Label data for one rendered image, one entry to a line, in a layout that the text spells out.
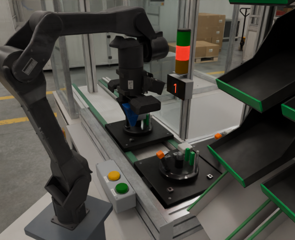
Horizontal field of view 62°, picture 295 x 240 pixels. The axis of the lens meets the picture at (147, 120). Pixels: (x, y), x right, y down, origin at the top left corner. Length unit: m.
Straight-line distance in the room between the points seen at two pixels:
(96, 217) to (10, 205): 1.80
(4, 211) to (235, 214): 1.97
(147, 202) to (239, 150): 0.34
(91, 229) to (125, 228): 0.27
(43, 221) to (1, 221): 1.65
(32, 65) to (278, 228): 0.57
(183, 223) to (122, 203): 0.20
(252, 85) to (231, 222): 0.33
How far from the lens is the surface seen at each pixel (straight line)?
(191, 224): 0.82
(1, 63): 0.42
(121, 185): 0.83
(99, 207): 0.65
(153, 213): 0.76
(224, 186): 0.70
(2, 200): 2.48
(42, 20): 0.43
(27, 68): 0.41
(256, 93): 0.49
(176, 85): 0.96
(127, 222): 0.87
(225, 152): 0.60
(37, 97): 0.45
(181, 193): 0.81
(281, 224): 0.64
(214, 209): 0.70
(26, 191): 2.47
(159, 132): 1.12
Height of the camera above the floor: 1.52
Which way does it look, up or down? 27 degrees down
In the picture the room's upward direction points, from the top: straight up
